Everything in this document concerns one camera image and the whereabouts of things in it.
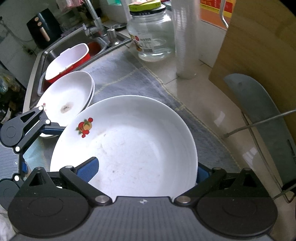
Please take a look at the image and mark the blue grey checked towel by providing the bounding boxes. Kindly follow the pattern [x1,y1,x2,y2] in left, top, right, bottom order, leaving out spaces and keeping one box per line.
[23,48,241,174]

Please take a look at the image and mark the white plate with brown stain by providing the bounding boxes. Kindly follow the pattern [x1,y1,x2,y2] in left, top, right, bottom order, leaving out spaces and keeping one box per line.
[36,70,94,138]

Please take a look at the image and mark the steel sink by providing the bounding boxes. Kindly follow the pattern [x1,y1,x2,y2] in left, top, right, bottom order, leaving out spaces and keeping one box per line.
[22,26,131,112]

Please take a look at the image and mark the wooden cutting board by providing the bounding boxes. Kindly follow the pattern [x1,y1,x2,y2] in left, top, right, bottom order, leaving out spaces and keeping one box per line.
[209,0,296,127]

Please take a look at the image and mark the wire knife stand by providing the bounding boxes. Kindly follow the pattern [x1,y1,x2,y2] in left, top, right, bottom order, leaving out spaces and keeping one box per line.
[221,1,295,197]

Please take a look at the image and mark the tall plastic wrap roll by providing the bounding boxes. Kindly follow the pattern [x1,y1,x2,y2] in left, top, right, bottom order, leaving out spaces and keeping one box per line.
[171,0,200,79]

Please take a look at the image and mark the glass jar yellow lid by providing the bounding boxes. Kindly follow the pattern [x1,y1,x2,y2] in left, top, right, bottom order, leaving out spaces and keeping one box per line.
[127,1,175,62]

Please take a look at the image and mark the steel kitchen faucet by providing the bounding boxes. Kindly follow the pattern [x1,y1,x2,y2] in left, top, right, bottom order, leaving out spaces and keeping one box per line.
[83,0,110,44]

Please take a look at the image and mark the sink soap dispenser knob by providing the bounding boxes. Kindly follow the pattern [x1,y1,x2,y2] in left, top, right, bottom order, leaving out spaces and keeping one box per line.
[107,28,119,46]

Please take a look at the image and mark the white colander basket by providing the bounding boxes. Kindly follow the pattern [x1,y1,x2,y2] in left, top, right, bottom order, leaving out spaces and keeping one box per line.
[45,43,90,80]

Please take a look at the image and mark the cleaver knife black handle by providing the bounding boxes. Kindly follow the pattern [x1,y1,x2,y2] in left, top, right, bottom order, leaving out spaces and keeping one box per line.
[223,73,295,193]

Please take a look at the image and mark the pink dish cloth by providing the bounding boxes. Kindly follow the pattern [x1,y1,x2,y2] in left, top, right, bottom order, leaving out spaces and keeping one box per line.
[56,0,84,11]

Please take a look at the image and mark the orange oil jug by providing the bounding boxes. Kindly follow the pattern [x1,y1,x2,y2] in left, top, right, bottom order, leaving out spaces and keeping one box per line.
[200,0,236,30]

